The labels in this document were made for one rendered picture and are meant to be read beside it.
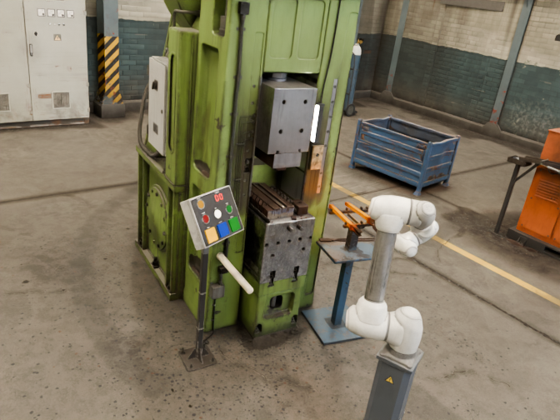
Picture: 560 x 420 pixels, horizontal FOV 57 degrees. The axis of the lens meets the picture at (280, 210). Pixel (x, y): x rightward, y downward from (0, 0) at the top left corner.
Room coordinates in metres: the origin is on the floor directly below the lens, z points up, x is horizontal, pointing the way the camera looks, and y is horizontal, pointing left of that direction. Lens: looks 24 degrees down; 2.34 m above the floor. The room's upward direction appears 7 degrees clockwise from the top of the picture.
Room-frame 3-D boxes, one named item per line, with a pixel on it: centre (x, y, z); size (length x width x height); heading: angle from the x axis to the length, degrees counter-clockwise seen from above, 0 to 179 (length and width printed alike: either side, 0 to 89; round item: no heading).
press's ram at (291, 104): (3.24, 0.07, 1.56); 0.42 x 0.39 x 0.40; 33
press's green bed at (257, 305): (3.26, 0.07, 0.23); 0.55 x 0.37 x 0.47; 33
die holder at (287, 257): (3.26, 0.07, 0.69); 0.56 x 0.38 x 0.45; 33
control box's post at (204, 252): (2.67, 0.41, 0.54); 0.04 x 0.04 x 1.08; 33
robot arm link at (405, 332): (2.22, -0.73, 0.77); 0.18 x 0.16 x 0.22; 84
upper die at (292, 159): (3.22, 0.11, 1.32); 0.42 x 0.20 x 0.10; 33
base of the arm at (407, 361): (2.24, -0.75, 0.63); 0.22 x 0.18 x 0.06; 151
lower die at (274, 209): (3.22, 0.11, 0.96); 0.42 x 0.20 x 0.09; 33
